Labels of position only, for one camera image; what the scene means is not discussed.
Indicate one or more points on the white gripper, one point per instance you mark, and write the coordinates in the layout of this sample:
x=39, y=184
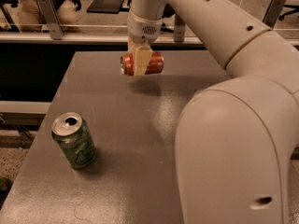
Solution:
x=142, y=30

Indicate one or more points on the red coke can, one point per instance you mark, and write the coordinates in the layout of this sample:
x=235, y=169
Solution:
x=155, y=66

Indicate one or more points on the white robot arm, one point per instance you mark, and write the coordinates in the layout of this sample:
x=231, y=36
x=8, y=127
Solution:
x=234, y=140

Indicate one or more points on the green soda can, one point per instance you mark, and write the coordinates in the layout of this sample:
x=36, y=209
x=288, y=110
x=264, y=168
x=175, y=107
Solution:
x=70, y=131

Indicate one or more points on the black office chair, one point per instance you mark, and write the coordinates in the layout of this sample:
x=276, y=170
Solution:
x=109, y=6

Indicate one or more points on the seated person beige trousers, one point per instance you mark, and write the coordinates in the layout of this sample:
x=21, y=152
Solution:
x=60, y=14

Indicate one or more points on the metal railing bar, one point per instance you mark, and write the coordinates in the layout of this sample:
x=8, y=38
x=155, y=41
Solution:
x=89, y=39

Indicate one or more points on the middle metal railing bracket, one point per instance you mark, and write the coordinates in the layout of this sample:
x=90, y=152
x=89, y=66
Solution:
x=179, y=29

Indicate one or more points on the metal railing bracket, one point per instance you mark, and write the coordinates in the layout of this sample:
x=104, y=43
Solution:
x=179, y=29
x=272, y=13
x=49, y=13

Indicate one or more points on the left metal railing bracket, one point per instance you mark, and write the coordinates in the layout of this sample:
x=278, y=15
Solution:
x=49, y=13

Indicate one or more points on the right metal railing bracket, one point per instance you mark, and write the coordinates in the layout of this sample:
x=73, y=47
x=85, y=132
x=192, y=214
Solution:
x=272, y=13

